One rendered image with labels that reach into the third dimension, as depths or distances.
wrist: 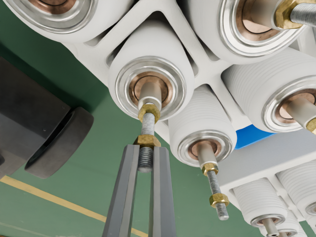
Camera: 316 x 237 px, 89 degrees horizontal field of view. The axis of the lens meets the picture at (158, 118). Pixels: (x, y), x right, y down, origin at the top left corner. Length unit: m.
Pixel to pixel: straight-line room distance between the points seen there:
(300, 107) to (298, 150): 0.27
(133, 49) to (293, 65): 0.16
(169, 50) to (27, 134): 0.32
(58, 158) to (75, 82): 0.21
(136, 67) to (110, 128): 0.42
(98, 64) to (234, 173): 0.41
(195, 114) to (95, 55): 0.16
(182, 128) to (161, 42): 0.11
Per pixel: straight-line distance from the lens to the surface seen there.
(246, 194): 0.50
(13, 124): 0.40
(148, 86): 0.16
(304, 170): 0.50
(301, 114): 0.22
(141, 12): 0.23
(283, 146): 0.49
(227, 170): 0.50
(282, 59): 0.24
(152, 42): 0.17
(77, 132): 0.42
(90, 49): 0.25
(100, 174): 0.79
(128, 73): 0.17
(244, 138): 0.49
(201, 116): 0.22
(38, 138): 0.40
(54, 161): 0.42
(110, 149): 0.64
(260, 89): 0.22
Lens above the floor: 0.40
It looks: 52 degrees down
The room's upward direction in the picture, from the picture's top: 180 degrees counter-clockwise
